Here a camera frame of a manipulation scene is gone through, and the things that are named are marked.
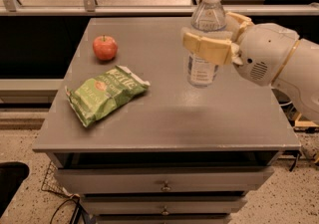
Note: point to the wire mesh basket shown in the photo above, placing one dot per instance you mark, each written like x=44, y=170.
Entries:
x=50, y=183

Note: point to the red apple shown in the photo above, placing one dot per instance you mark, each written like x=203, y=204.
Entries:
x=105, y=48

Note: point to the metal top drawer knob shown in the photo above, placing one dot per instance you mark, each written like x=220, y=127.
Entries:
x=165, y=187

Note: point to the metal middle drawer knob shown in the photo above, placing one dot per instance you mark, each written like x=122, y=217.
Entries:
x=164, y=211

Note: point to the grey drawer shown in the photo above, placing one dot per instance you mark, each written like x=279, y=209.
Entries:
x=150, y=180
x=154, y=205

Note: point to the black chair seat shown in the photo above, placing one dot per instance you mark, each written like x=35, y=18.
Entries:
x=12, y=174

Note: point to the grey drawer cabinet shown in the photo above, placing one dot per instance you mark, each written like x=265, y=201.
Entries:
x=232, y=123

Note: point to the middle grey drawer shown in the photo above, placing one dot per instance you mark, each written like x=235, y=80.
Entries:
x=154, y=205

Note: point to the yellow wooden frame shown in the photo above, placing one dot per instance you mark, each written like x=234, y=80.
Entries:
x=301, y=121

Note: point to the green jalapeno chip bag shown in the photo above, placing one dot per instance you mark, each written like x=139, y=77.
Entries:
x=97, y=97

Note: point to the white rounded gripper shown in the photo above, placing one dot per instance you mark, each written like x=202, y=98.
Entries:
x=265, y=52

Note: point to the top grey drawer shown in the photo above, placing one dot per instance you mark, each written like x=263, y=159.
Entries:
x=150, y=180

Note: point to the clear plastic water bottle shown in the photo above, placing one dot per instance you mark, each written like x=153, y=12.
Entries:
x=208, y=17

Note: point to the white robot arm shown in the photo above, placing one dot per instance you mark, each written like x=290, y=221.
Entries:
x=299, y=79

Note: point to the metal drawer knob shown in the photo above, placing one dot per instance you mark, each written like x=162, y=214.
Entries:
x=164, y=211
x=165, y=187

